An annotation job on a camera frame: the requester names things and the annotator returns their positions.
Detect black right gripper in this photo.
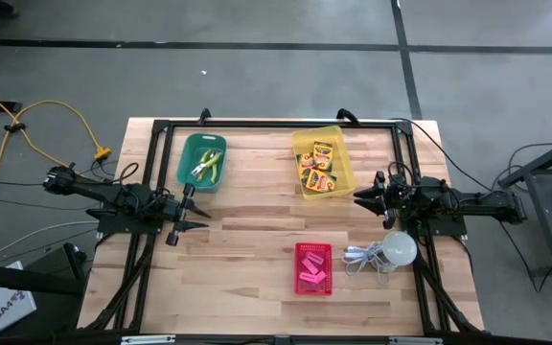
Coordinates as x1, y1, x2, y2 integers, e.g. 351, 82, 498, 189
353, 170, 416, 230

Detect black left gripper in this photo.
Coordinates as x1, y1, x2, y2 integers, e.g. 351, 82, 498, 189
153, 184, 213, 246

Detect yellow-green wire stripper pliers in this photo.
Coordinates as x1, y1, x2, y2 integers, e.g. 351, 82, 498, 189
198, 151, 223, 186

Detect yellow-green handled pliers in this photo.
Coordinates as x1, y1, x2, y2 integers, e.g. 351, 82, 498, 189
191, 149, 223, 179

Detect Crayola crayon box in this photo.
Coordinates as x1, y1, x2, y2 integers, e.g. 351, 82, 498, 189
312, 140, 334, 172
300, 168, 338, 194
295, 151, 316, 170

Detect white light bulb lamp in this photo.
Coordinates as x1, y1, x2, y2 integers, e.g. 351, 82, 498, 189
380, 230, 419, 267

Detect yellow translucent plastic bin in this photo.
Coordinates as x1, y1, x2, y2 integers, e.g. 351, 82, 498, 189
290, 125, 357, 201

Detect teal plastic bin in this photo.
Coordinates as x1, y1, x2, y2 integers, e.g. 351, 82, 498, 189
175, 132, 228, 194

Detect red slotted plastic basket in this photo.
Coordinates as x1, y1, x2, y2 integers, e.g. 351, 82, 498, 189
294, 242, 334, 297

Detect black metal stand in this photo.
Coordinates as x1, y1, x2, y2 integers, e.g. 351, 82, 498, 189
498, 131, 552, 278

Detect black equipment stand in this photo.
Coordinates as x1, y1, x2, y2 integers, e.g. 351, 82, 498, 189
0, 241, 89, 296

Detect white coiled lamp cable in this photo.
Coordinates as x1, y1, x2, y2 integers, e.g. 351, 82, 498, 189
341, 241, 398, 288

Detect black aluminium table frame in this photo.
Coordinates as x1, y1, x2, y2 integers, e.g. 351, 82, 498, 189
77, 108, 486, 345

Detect silver aluminium bracket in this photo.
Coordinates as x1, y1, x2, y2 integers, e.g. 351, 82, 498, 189
388, 335, 443, 345
120, 333, 176, 345

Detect grey floor cable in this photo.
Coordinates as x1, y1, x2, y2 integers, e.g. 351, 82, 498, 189
0, 219, 100, 265

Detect yellow extension cord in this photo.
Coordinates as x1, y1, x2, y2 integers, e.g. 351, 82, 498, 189
0, 80, 113, 212

